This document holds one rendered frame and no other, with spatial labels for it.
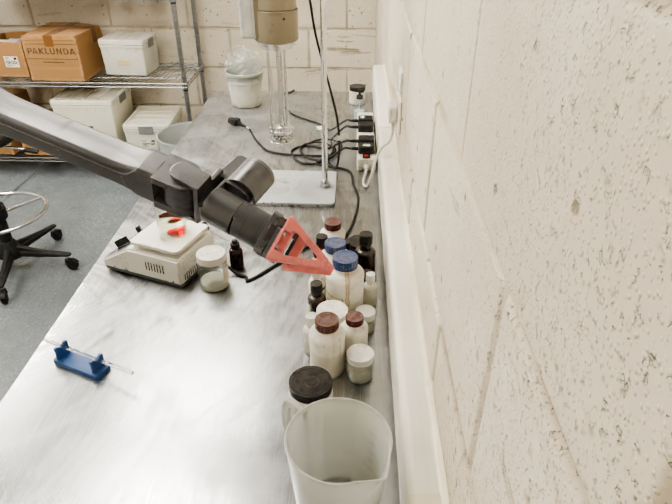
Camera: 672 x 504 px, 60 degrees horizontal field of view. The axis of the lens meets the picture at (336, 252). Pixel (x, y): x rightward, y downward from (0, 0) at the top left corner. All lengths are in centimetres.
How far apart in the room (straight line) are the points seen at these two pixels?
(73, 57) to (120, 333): 243
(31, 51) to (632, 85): 337
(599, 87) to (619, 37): 3
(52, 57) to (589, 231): 330
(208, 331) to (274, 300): 15
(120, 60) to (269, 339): 258
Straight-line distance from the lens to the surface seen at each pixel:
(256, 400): 97
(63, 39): 343
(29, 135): 100
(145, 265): 125
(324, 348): 95
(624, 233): 27
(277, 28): 140
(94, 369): 107
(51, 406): 106
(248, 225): 84
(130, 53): 342
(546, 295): 36
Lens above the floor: 146
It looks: 33 degrees down
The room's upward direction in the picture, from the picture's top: straight up
